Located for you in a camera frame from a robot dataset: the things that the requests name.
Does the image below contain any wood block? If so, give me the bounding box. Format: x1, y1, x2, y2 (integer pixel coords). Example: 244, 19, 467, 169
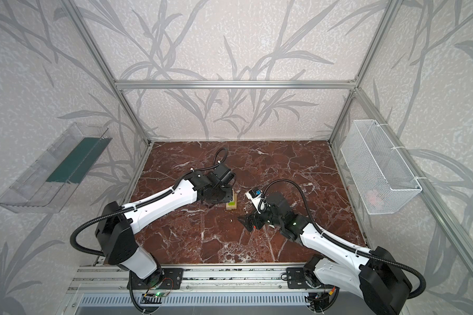
225, 191, 237, 211

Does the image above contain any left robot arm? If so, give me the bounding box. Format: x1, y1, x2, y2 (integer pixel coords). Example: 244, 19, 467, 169
95, 164, 235, 282

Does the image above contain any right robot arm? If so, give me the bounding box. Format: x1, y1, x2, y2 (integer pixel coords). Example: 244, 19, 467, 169
239, 188, 412, 314

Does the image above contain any right wiring bundle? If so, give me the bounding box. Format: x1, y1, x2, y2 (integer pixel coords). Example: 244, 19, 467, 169
305, 289, 336, 314

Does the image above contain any left circuit board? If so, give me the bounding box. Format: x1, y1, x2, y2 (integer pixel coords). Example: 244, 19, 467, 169
141, 290, 171, 305

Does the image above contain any clear plastic bin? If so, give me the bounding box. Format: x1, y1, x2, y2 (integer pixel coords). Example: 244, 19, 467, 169
0, 123, 112, 213

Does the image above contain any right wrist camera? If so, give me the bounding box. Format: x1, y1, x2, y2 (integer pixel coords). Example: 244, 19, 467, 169
245, 188, 266, 214

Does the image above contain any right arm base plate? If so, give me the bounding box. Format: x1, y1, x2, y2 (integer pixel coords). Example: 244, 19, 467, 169
281, 267, 334, 290

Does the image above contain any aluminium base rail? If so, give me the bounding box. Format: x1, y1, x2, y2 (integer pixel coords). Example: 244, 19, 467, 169
67, 262, 323, 293

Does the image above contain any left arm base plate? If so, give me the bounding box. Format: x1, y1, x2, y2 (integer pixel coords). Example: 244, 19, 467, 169
127, 268, 184, 290

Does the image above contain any white wire basket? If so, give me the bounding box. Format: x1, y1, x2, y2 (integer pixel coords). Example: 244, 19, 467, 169
341, 119, 423, 215

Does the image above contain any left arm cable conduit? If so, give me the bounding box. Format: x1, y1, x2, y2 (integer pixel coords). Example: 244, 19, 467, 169
70, 147, 229, 257

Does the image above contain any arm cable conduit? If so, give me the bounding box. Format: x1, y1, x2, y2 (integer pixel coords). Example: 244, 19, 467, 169
70, 147, 229, 257
259, 178, 427, 300

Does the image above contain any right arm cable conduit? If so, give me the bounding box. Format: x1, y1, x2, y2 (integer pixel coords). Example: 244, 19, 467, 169
259, 178, 427, 300

